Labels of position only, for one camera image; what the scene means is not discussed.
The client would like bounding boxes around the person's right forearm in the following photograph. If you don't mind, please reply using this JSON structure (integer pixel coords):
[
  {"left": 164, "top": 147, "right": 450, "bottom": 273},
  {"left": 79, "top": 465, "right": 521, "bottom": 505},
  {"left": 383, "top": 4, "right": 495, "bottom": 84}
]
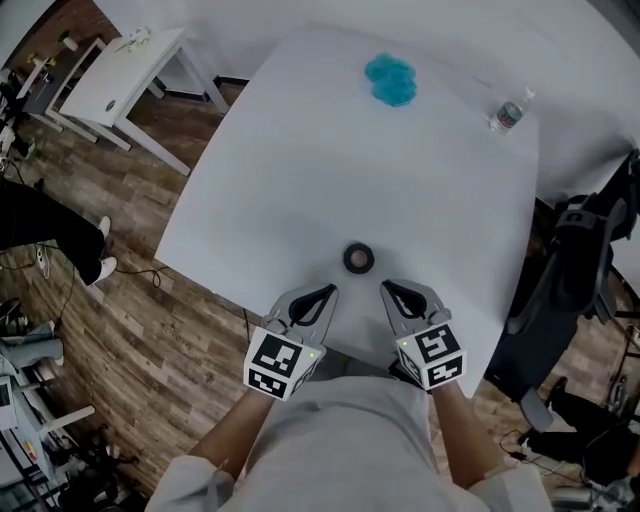
[{"left": 430, "top": 384, "right": 506, "bottom": 491}]

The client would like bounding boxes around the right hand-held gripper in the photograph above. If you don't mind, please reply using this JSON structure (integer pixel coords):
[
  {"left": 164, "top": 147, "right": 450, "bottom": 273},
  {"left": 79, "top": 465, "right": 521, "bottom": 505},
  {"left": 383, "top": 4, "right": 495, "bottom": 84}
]
[{"left": 379, "top": 280, "right": 467, "bottom": 391}]

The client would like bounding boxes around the person's left forearm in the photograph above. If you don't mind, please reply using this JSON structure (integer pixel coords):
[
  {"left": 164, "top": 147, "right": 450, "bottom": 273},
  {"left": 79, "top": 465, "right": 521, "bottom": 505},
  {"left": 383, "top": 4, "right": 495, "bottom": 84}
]
[{"left": 189, "top": 389, "right": 276, "bottom": 471}]

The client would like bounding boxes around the black tape roll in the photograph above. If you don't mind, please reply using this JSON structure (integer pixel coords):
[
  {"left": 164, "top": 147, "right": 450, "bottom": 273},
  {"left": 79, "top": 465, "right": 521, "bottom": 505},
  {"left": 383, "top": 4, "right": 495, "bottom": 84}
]
[{"left": 342, "top": 241, "right": 376, "bottom": 275}]

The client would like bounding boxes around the dark top table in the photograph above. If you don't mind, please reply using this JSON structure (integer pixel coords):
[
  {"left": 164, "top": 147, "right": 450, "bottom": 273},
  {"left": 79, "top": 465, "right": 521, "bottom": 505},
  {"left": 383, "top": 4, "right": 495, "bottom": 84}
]
[{"left": 17, "top": 39, "right": 109, "bottom": 134}]

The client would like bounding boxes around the black waist device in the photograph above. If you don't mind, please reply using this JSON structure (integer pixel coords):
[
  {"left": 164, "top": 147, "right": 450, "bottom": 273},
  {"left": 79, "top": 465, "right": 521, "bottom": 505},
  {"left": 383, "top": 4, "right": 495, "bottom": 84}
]
[{"left": 387, "top": 359, "right": 431, "bottom": 396}]

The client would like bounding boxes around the black office chair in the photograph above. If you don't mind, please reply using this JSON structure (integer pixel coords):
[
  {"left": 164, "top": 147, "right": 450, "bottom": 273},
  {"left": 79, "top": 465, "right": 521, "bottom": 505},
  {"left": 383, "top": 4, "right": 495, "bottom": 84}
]
[
  {"left": 622, "top": 148, "right": 640, "bottom": 241},
  {"left": 484, "top": 192, "right": 629, "bottom": 431}
]

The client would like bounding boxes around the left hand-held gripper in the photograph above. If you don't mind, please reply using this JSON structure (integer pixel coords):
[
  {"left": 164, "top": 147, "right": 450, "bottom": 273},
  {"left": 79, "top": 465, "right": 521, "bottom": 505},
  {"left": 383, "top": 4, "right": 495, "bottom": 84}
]
[{"left": 243, "top": 283, "right": 340, "bottom": 402}]

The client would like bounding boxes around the person's grey shirt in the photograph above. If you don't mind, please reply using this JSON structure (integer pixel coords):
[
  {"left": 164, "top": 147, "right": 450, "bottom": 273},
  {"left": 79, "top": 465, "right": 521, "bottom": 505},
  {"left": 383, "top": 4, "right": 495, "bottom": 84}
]
[{"left": 144, "top": 374, "right": 551, "bottom": 512}]

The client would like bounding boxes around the white flower bunch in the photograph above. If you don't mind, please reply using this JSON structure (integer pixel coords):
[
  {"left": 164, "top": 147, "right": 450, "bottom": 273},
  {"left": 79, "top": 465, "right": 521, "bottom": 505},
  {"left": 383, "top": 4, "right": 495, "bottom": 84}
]
[{"left": 115, "top": 27, "right": 154, "bottom": 54}]

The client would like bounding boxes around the blue mesh bath sponge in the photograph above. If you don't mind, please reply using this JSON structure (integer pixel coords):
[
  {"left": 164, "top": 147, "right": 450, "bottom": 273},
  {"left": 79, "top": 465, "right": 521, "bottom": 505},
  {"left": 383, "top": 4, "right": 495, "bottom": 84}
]
[{"left": 363, "top": 51, "right": 419, "bottom": 109}]

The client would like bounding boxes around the small white table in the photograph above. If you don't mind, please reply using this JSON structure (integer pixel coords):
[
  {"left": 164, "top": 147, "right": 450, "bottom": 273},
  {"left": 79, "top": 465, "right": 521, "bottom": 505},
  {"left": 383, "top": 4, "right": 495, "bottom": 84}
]
[{"left": 47, "top": 27, "right": 231, "bottom": 176}]

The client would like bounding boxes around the white desk frame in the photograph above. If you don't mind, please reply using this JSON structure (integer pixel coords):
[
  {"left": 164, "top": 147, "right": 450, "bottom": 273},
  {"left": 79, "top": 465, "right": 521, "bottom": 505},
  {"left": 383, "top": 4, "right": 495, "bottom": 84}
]
[{"left": 0, "top": 369, "right": 96, "bottom": 481}]

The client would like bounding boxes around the black bag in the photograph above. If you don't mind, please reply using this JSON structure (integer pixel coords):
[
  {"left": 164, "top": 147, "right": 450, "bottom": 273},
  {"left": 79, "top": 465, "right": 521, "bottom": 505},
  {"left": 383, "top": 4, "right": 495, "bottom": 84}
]
[{"left": 524, "top": 377, "right": 640, "bottom": 461}]

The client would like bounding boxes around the clear plastic water bottle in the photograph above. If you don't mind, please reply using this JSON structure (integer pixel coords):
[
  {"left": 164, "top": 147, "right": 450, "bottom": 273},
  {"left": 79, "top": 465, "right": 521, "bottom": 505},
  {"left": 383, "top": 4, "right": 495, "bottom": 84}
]
[{"left": 488, "top": 85, "right": 536, "bottom": 135}]

